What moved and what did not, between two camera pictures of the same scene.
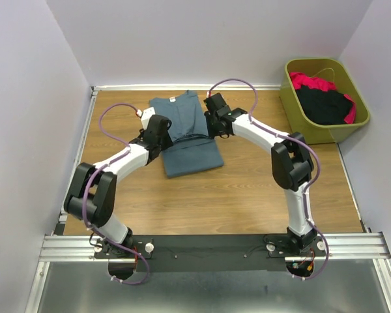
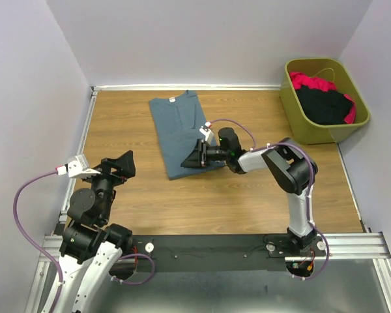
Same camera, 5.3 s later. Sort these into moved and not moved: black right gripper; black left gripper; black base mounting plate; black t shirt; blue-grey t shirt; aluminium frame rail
Moved: black left gripper; black right gripper
Not moved: black t shirt; black base mounting plate; blue-grey t shirt; aluminium frame rail
